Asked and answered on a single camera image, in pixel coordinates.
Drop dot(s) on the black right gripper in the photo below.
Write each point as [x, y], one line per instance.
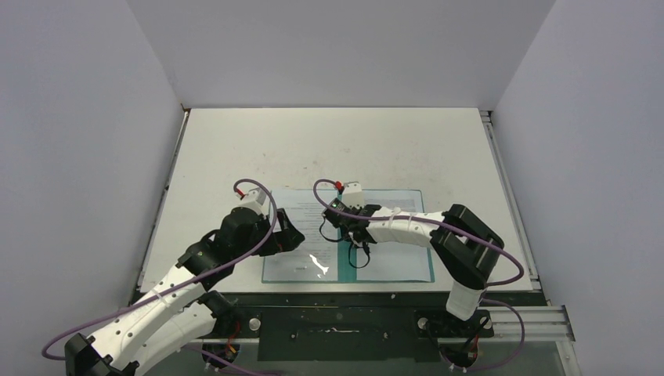
[353, 234]

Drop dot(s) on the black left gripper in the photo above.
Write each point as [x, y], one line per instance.
[280, 241]

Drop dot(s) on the white paper sheet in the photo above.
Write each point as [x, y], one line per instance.
[315, 259]
[393, 262]

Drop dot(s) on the teal plastic folder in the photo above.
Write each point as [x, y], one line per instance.
[346, 261]

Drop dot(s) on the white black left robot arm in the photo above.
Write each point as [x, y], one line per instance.
[184, 305]

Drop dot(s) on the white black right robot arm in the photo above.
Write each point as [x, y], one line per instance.
[461, 240]

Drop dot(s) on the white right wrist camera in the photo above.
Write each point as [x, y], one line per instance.
[352, 195]

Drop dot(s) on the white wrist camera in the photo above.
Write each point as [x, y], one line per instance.
[352, 195]
[257, 200]

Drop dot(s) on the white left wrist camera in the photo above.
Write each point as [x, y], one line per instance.
[257, 200]

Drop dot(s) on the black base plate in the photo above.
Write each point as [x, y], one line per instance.
[347, 327]

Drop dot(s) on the aluminium frame rail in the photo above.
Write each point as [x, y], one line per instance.
[543, 322]

